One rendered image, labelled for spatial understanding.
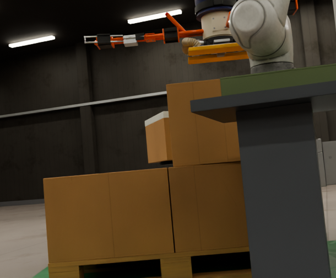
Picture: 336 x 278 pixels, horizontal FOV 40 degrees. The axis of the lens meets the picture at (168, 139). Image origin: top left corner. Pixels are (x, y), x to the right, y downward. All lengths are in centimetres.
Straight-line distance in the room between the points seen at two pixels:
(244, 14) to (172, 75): 966
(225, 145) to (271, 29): 85
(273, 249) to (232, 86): 55
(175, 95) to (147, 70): 911
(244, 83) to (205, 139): 72
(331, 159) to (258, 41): 83
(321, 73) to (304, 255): 59
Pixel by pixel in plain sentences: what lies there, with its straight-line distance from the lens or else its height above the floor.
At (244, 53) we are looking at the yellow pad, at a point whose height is 111.
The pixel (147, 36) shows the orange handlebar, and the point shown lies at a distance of 247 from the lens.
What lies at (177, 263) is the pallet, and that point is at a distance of 224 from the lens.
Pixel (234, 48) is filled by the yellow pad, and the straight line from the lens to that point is 238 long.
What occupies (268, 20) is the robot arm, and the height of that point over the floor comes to 95.
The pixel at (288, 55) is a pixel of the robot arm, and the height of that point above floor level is 89.
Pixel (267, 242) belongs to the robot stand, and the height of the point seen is 26.
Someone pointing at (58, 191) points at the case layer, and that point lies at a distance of 227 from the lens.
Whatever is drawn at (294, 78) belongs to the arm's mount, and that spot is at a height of 78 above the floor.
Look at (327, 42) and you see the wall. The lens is 1067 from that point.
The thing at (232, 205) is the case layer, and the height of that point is 34.
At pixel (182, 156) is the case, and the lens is 220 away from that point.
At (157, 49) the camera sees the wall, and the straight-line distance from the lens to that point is 1136.
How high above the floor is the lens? 52
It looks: 4 degrees up
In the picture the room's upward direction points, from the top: 5 degrees counter-clockwise
